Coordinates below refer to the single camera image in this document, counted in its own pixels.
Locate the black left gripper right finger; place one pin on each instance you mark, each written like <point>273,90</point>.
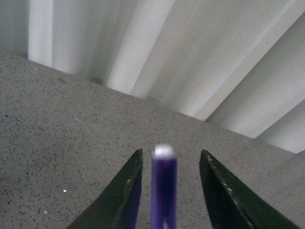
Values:
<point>231,204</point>

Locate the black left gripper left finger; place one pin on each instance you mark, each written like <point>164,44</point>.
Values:
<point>117,206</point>

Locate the purple marker pen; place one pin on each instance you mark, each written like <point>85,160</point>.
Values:
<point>163,187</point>

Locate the white pleated curtain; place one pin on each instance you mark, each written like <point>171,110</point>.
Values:
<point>239,64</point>

